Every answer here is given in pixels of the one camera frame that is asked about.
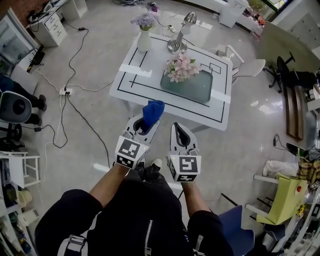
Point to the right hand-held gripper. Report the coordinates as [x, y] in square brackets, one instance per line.
[186, 166]

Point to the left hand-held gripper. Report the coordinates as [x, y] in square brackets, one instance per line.
[130, 152]

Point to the blue cloth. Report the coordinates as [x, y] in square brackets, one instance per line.
[153, 113]

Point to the pink flower bouquet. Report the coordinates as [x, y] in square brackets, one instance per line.
[181, 68]

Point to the person's left forearm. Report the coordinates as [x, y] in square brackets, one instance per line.
[110, 183]

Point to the person's right forearm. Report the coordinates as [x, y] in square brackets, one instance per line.
[196, 200]

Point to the person's right white shoe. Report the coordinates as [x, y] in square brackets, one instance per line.
[156, 163]

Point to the white square table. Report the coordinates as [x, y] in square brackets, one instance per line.
[155, 86]

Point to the person's dark grey trousers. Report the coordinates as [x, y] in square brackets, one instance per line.
[153, 176]

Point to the green tray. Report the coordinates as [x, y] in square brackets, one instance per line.
[195, 88]

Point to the white power strip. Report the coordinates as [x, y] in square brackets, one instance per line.
[66, 91]

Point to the white vase with purple flowers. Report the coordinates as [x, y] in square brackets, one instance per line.
[144, 41]

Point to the person's black jacket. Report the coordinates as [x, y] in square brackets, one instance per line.
[135, 220]

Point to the silver desk lamp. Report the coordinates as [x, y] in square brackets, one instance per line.
[178, 45]

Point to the white chair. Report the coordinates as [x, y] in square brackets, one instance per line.
[250, 68]

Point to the white bag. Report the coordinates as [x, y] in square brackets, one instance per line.
[280, 168]

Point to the blue chair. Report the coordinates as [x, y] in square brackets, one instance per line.
[237, 232]

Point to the brown wooden planks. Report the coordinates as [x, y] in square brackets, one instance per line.
[295, 112]

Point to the yellow-green chair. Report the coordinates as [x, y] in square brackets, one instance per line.
[287, 200]

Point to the black router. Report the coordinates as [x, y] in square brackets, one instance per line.
[37, 58]

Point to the white round dark-faced device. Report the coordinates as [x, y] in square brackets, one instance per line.
[17, 107]

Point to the black office chair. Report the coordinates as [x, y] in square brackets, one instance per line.
[295, 76]

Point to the plaid cloth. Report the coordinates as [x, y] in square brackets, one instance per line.
[310, 168]

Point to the white side stool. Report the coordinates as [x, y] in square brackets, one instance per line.
[17, 167]

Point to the beige round table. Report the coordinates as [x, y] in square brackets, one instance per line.
[275, 42]

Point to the white drawer cabinet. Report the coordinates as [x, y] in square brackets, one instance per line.
[51, 30]

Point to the white low cabinet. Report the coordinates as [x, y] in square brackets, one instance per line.
[232, 13]

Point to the beige basket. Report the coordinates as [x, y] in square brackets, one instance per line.
[24, 199]

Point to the white desk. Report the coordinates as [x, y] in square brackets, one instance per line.
[72, 10]

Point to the glass door cabinet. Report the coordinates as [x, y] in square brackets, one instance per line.
[13, 42]

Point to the white locker cabinet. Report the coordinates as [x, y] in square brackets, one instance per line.
[305, 30]

